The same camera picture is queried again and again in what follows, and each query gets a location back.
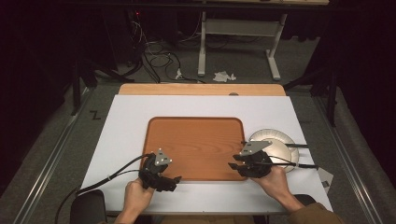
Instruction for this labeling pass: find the crumpled white paper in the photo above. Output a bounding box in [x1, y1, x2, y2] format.
[212, 70, 237, 83]

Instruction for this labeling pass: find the wooden tray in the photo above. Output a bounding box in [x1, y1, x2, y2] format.
[140, 116, 247, 182]

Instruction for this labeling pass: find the black chair armrest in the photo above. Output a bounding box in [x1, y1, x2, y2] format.
[69, 189, 108, 224]

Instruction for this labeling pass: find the aluminium rail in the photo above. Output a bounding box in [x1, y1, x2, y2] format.
[312, 95, 380, 224]
[11, 87, 96, 224]

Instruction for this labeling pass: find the white board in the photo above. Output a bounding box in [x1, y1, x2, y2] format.
[79, 94, 333, 216]

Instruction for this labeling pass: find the person's right hand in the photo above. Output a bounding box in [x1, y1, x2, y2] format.
[249, 165, 292, 203]

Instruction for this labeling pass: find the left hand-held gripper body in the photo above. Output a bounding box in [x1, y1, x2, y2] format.
[138, 147, 174, 191]

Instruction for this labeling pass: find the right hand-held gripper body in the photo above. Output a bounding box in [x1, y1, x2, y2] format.
[239, 140, 276, 179]

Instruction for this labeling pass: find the white plate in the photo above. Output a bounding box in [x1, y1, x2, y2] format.
[247, 128, 301, 174]

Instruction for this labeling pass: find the black stand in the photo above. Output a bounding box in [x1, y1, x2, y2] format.
[70, 58, 135, 117]

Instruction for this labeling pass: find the white desk frame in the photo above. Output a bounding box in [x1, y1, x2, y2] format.
[196, 11, 290, 82]

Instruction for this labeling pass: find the wooden table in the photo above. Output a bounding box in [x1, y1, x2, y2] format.
[118, 82, 287, 97]

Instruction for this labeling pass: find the person's left hand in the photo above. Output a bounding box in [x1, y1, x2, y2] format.
[122, 178, 156, 216]

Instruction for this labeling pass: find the thin black cable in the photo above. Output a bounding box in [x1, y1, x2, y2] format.
[106, 168, 142, 181]

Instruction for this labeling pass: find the grey card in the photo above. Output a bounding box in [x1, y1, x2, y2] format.
[317, 167, 334, 194]

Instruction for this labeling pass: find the bundle of floor cables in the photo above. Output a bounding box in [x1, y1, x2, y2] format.
[125, 12, 207, 85]

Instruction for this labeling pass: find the thick black cable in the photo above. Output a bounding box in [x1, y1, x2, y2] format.
[54, 152, 156, 224]

